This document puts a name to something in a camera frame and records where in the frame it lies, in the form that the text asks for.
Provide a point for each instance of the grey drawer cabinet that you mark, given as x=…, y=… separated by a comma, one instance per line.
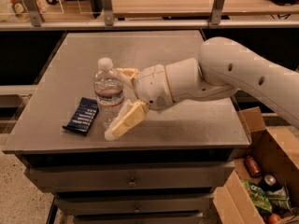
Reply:
x=188, y=132

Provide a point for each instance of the top drawer with knob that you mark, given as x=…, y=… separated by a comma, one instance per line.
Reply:
x=131, y=176

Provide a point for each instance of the green chip bag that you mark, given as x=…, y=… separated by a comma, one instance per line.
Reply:
x=258, y=197

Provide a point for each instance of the colourful package top left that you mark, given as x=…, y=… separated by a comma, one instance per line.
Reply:
x=13, y=11

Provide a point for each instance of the metal bracket right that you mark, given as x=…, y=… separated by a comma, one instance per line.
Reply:
x=216, y=12

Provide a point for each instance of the blue snack bar wrapper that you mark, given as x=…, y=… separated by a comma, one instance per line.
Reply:
x=84, y=116

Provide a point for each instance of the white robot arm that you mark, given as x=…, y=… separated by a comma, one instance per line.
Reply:
x=223, y=67

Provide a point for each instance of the metal bracket middle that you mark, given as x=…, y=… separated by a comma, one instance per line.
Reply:
x=108, y=12

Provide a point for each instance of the metal rail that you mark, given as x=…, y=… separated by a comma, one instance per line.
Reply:
x=145, y=25

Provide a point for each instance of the cardboard box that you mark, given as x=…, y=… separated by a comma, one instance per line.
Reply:
x=276, y=150

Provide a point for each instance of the metal bracket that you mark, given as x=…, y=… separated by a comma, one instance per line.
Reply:
x=216, y=12
x=34, y=13
x=108, y=12

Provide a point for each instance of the drawer with knob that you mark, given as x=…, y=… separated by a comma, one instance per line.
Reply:
x=131, y=176
x=134, y=204

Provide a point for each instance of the wooden desk top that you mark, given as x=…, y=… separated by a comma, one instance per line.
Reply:
x=164, y=8

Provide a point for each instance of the clear plastic water bottle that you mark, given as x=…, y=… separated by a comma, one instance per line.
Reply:
x=108, y=88

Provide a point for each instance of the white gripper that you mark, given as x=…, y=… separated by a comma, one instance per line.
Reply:
x=153, y=86

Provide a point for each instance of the red soda can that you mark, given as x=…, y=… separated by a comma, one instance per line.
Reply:
x=252, y=167

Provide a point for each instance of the red apple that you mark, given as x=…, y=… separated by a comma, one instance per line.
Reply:
x=273, y=219

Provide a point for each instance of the dark soda can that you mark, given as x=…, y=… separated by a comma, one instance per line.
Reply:
x=269, y=183

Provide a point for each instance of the metal bracket left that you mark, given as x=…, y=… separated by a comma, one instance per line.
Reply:
x=34, y=13

